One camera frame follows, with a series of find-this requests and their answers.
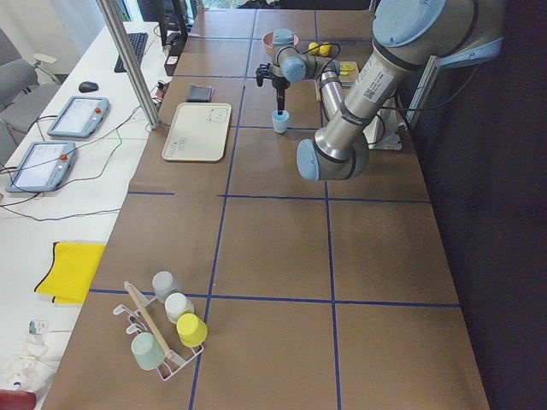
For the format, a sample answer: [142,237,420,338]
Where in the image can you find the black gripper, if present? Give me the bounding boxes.
[272,76,289,115]

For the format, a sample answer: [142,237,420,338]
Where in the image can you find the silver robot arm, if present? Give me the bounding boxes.
[297,1,507,181]

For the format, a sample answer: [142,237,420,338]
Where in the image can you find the light blue cup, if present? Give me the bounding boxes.
[272,109,290,134]

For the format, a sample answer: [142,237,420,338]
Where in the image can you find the grey upturned cup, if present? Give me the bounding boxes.
[152,271,182,303]

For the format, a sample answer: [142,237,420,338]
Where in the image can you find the white upturned cup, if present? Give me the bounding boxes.
[164,292,195,324]

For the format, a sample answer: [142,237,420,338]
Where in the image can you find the yellow upturned cup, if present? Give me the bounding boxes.
[176,313,208,348]

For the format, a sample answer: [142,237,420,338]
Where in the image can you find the white cup rack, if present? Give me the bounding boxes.
[113,281,205,382]

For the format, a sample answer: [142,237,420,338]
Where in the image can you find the green upturned cup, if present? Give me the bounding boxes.
[131,332,165,371]

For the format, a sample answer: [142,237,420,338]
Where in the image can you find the yellow lemon near bowl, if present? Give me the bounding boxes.
[308,42,320,56]

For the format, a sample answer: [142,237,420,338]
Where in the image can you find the pink bowl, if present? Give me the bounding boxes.
[262,32,299,56]

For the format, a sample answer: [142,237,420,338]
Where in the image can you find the yellow lemon near edge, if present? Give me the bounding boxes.
[318,43,332,57]

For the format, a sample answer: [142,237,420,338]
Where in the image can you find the wooden cutting board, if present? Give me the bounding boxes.
[315,61,360,102]

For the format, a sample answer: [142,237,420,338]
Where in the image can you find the grey folded cloth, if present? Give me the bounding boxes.
[186,85,215,103]

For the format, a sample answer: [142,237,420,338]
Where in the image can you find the cream bear tray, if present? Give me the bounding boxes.
[162,102,232,162]

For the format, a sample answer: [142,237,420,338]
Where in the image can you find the black labelled bar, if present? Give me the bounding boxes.
[164,31,187,76]

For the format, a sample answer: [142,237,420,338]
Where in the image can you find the upper red black connector board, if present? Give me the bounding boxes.
[156,81,169,98]

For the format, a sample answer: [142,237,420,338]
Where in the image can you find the black monitor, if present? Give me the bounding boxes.
[150,0,188,47]

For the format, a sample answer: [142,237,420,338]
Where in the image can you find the black keyboard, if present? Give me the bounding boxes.
[114,32,149,73]

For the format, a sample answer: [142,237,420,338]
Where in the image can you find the black computer mouse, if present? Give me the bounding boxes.
[79,81,99,93]

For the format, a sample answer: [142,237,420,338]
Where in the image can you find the upper teach pendant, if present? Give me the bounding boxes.
[47,96,110,138]

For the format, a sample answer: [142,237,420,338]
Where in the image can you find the teach pendant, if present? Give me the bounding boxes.
[6,141,76,193]
[47,96,110,138]

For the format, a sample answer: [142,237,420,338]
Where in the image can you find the lower teach pendant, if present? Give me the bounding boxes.
[6,141,76,193]

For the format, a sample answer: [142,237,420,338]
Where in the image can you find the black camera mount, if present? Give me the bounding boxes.
[256,63,274,87]

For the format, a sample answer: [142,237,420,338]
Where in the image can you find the black camera cable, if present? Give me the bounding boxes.
[298,42,411,146]

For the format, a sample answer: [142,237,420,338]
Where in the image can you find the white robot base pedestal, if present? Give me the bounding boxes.
[364,97,403,151]

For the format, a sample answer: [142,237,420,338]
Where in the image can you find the aluminium frame post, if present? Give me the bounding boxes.
[97,0,161,130]

